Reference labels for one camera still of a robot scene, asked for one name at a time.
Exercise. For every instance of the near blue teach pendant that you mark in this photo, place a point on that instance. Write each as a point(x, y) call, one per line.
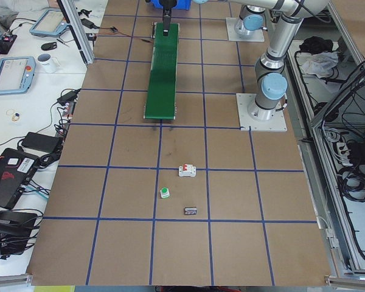
point(16, 75)

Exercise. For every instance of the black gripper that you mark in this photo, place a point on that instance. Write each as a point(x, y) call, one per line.
point(167, 4)

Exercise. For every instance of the white crumpled cloth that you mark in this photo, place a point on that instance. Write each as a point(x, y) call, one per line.
point(321, 64)

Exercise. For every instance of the black computer mouse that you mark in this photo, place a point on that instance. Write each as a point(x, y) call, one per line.
point(48, 46)

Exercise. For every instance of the far blue teach pendant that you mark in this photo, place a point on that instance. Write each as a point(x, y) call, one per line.
point(50, 24)

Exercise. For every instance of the blue plastic bin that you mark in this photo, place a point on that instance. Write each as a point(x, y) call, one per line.
point(177, 4)

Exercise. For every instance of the blue teach pendant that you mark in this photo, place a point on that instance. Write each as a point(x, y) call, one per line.
point(50, 24)
point(16, 75)

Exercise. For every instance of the black cloth bundle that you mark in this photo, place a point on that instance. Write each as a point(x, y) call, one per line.
point(316, 45)

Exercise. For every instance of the black docking device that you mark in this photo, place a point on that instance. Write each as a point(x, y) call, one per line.
point(17, 229)

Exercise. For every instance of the white mug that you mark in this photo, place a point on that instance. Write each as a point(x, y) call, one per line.
point(48, 63)

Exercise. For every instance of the black laptop red logo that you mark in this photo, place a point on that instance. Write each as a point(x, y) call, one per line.
point(16, 170)

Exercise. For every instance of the aluminium frame post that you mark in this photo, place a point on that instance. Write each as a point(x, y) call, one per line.
point(70, 14)

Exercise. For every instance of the white circuit breaker red switch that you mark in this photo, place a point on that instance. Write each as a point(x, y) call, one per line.
point(187, 170)

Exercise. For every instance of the dark brown cylindrical capacitor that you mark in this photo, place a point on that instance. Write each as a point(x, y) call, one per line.
point(190, 210)

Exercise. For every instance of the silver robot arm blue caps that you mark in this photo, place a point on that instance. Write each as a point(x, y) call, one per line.
point(293, 14)

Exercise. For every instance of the black red electronics module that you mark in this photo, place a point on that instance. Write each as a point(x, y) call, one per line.
point(6, 42)

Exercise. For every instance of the small black power adapter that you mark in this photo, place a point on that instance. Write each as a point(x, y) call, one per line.
point(68, 97)

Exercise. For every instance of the black power adapter brick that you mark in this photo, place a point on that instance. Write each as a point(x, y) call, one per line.
point(41, 142)

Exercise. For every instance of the green push button white base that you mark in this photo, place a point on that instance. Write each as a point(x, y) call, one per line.
point(164, 193)

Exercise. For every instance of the green conveyor belt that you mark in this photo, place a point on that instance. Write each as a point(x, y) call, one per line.
point(161, 96)

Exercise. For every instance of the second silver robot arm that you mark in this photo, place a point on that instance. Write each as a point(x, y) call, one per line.
point(250, 19)

